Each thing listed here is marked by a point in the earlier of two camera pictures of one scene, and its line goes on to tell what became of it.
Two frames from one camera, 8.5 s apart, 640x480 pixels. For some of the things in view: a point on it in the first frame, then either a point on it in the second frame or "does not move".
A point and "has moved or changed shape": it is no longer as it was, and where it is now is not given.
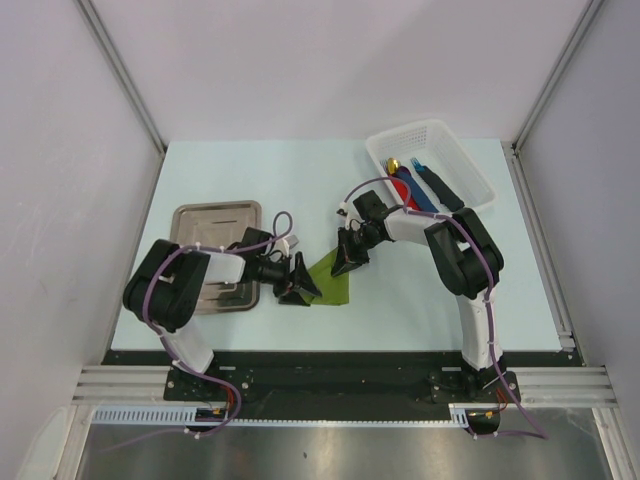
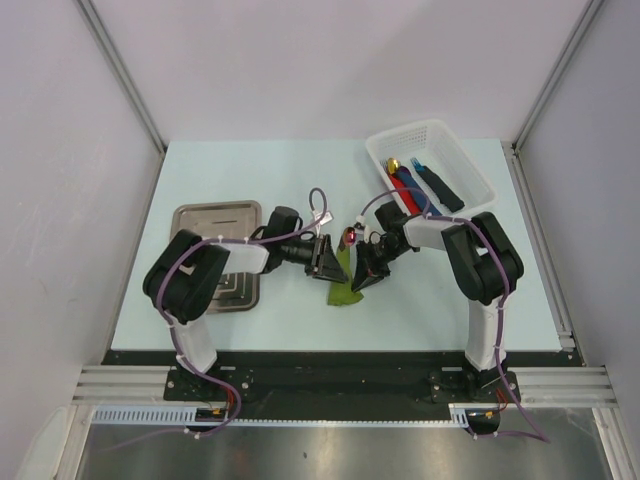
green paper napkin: x=334 y=289 has moved or changed shape
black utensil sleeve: x=441 y=189 does not move
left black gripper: x=298 y=278 -> x=330 y=269
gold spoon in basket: x=393 y=165 does not move
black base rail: x=340 y=386 does not move
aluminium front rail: x=539 y=386 does not move
